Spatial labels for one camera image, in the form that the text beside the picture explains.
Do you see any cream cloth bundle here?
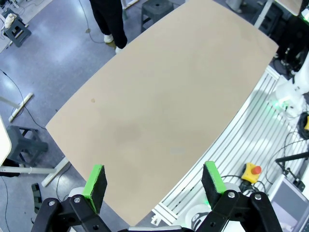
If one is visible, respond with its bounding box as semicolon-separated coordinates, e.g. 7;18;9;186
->
4;13;17;29

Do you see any black equipment stack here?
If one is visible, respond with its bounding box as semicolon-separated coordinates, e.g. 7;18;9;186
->
275;14;309;75

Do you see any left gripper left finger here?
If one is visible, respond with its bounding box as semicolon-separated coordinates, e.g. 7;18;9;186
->
31;164;111;232

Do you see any white aluminium base frame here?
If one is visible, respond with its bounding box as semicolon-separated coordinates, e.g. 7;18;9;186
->
151;64;309;224

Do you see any grey monitor screen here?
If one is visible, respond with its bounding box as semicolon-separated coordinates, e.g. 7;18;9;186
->
270;174;309;232

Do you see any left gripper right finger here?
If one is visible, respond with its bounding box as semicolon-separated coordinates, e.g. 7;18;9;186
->
197;161;283;232

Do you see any black floor cable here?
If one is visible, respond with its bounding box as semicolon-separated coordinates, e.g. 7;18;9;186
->
0;69;48;129

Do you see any person in red jacket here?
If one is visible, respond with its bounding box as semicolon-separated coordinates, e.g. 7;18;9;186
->
89;0;128;55

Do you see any dark grey plastic stool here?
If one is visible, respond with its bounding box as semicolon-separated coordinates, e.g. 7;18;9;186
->
2;20;32;48
260;6;283;37
7;125;48;168
141;0;175;26

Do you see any black camera stand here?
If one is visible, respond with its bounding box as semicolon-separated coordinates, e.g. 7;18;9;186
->
275;151;309;191

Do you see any yellow emergency stop button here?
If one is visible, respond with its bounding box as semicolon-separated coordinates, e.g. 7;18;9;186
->
241;162;262;183

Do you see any thin greenish floor cable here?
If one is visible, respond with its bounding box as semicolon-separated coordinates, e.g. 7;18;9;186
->
81;0;108;44

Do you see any yellow black cable coil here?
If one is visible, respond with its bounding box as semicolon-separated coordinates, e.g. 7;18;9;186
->
297;111;309;140

